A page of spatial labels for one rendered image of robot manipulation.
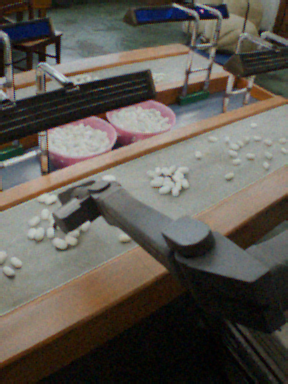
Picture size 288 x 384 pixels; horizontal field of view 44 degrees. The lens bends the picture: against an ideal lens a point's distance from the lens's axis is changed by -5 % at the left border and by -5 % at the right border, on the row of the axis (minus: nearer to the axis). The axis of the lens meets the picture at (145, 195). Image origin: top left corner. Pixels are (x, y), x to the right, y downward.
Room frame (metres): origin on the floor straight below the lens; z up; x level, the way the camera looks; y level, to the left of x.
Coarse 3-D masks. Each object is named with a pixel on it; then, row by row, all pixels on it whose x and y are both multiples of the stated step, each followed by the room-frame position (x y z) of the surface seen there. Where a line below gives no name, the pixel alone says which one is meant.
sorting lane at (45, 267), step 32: (224, 128) 1.31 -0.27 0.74; (256, 128) 1.36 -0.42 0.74; (160, 160) 1.02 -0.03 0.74; (192, 160) 1.05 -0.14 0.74; (224, 160) 1.08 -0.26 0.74; (256, 160) 1.12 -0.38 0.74; (192, 192) 0.88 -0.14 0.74; (224, 192) 0.91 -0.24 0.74; (0, 224) 0.63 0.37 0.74; (96, 224) 0.69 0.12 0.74; (32, 256) 0.54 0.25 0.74; (64, 256) 0.56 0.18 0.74; (96, 256) 0.58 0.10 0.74; (0, 288) 0.43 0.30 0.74; (32, 288) 0.45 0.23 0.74
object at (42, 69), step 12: (36, 72) 0.83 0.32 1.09; (48, 72) 0.79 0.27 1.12; (36, 84) 0.84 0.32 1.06; (60, 84) 0.74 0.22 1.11; (72, 84) 0.74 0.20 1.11; (0, 96) 0.64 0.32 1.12; (0, 108) 0.61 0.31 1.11; (12, 108) 0.62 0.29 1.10; (24, 156) 0.80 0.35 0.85; (48, 156) 0.85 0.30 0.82; (0, 168) 0.74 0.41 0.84; (48, 168) 0.85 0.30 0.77; (0, 180) 0.74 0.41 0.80; (0, 192) 0.73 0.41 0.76
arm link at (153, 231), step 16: (112, 192) 0.52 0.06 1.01; (128, 192) 0.52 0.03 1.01; (112, 208) 0.47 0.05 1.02; (128, 208) 0.45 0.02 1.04; (144, 208) 0.43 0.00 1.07; (112, 224) 0.49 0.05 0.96; (128, 224) 0.40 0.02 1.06; (144, 224) 0.38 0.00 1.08; (160, 224) 0.37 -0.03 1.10; (176, 224) 0.31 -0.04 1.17; (192, 224) 0.30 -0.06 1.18; (144, 240) 0.35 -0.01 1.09; (160, 240) 0.32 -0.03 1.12; (176, 240) 0.27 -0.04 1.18; (192, 240) 0.27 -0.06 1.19; (208, 240) 0.27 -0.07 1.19; (160, 256) 0.30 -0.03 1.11; (192, 256) 0.26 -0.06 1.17; (176, 272) 0.28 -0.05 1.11
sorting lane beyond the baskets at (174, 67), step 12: (156, 60) 1.94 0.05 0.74; (168, 60) 1.97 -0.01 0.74; (180, 60) 2.00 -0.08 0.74; (192, 60) 2.03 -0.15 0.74; (204, 60) 2.07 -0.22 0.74; (96, 72) 1.67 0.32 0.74; (108, 72) 1.69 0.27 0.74; (120, 72) 1.71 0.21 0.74; (156, 72) 1.77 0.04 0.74; (168, 72) 1.80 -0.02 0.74; (180, 72) 1.82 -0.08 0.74; (204, 72) 1.88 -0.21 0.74; (216, 72) 1.91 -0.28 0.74; (48, 84) 1.48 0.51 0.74; (156, 84) 1.62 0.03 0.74; (24, 96) 1.34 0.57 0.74
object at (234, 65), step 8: (280, 48) 1.33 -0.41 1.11; (232, 56) 1.15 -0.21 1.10; (240, 56) 1.14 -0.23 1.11; (248, 56) 1.17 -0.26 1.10; (256, 56) 1.20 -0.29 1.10; (264, 56) 1.23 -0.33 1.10; (272, 56) 1.27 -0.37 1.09; (280, 56) 1.30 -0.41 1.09; (224, 64) 1.16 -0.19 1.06; (232, 64) 1.14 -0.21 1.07; (240, 64) 1.13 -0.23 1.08; (248, 64) 1.15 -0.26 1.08; (256, 64) 1.18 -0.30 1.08; (264, 64) 1.22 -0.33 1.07; (272, 64) 1.25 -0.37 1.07; (280, 64) 1.28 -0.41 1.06; (232, 72) 1.14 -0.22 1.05; (240, 72) 1.11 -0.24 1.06; (248, 72) 1.14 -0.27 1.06; (256, 72) 1.17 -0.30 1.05; (264, 72) 1.21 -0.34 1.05
